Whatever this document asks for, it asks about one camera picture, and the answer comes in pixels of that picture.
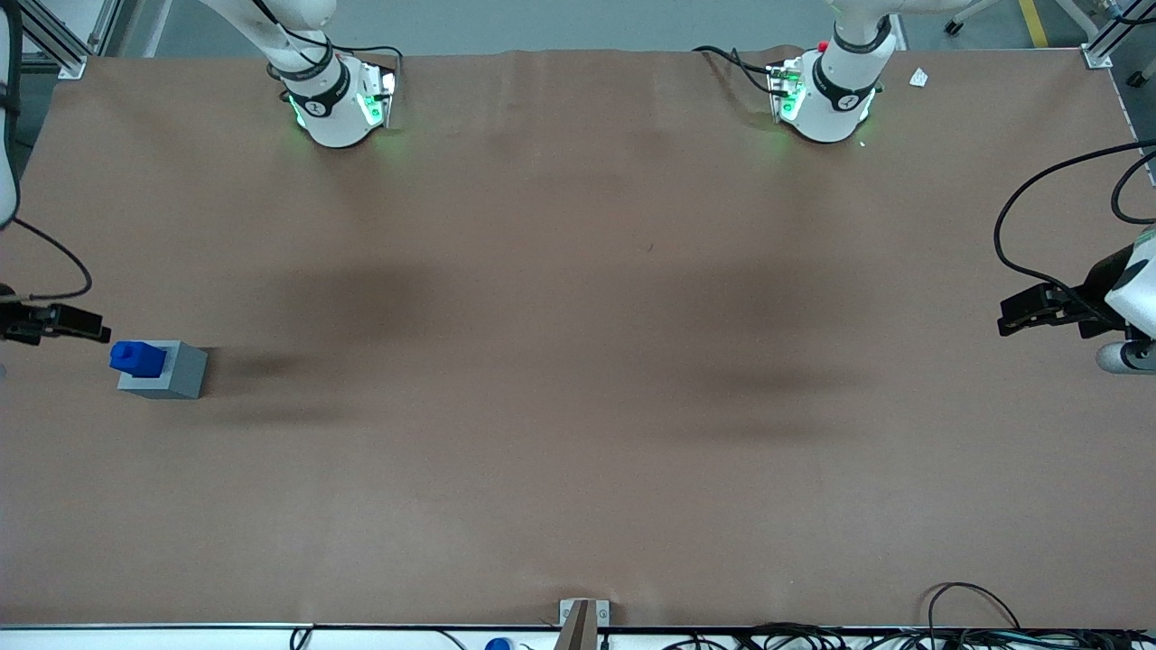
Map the left arm short black cable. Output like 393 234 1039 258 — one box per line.
1111 149 1156 226

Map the arm base black cable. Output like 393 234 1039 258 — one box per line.
693 45 779 97
327 40 405 87

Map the right arm black wrist cable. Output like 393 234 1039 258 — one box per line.
0 217 94 302

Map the black looped cable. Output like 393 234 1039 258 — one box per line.
925 582 1023 633

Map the blue plastic part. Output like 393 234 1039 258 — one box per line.
109 340 169 379

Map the right arm base black cable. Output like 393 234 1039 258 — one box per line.
327 40 405 87

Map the left arm base black cable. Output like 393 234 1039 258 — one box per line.
693 45 779 97

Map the brown table mat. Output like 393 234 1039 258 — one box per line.
0 47 1156 629

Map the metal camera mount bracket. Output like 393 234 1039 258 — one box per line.
559 599 611 650

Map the left wrist gray camera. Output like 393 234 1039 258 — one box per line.
1095 339 1156 374

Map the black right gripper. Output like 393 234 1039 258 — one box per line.
0 291 112 347

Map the aluminium frame post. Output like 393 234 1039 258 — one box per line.
14 0 88 80
1082 0 1156 70

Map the black cable bundle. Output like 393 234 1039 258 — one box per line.
664 621 1156 650

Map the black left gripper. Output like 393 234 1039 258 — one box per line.
998 244 1137 339

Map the left arm long black cable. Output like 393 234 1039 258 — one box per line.
993 140 1156 312

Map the gray square base block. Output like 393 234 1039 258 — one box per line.
117 340 209 400

